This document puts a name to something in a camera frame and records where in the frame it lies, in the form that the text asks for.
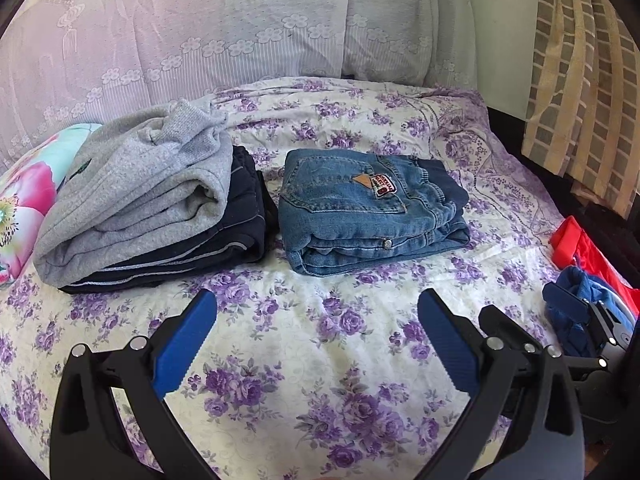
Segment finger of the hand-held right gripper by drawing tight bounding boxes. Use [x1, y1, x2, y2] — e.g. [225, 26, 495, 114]
[542, 281, 608, 329]
[477, 305, 546, 356]

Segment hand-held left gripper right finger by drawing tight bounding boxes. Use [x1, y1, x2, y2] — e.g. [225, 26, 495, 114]
[418, 288, 586, 480]

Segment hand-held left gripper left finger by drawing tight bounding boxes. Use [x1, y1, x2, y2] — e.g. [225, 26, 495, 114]
[49, 290, 219, 480]

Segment bright blue pants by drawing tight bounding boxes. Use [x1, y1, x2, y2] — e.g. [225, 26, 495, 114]
[542, 265, 638, 361]

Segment blue denim jeans pants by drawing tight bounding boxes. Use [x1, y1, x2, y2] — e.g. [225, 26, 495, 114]
[277, 148, 472, 277]

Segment red pants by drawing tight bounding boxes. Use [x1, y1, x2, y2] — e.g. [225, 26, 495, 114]
[548, 215, 640, 306]

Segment dark navy folded pants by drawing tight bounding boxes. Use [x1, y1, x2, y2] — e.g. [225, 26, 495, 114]
[59, 145, 279, 296]

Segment purple floral bed sheet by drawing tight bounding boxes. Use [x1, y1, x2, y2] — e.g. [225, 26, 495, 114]
[0, 77, 601, 480]

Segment grey folded sweatpants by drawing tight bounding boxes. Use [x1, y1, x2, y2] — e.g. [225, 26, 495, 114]
[34, 99, 235, 286]

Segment pink teal floral folded blanket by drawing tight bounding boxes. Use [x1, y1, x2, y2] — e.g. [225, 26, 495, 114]
[0, 122, 103, 281]

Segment beige grey checked curtain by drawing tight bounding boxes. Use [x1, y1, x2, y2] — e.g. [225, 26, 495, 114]
[520, 0, 640, 218]

